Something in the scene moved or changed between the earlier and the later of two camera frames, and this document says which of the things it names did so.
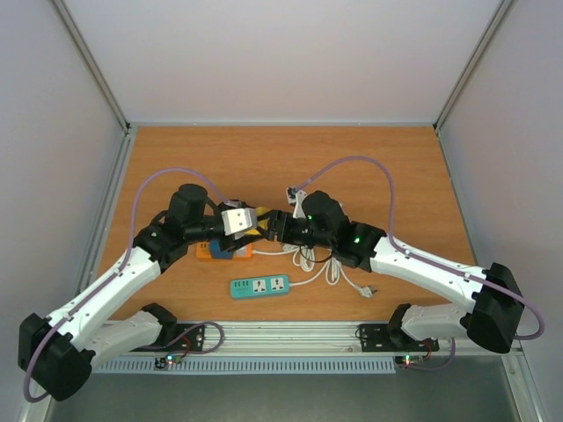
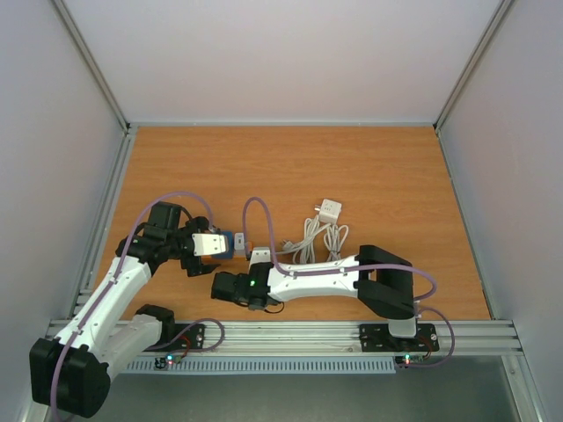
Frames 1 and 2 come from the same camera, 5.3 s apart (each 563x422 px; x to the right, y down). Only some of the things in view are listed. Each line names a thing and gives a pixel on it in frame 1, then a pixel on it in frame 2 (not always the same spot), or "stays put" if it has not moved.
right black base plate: (379, 338) stays put
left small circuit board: (170, 359) stays put
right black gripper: (279, 222) → (244, 303)
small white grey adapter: (296, 197) → (259, 255)
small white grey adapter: (236, 221) → (208, 243)
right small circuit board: (409, 360) stays put
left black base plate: (189, 338) stays put
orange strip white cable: (303, 256) stays put
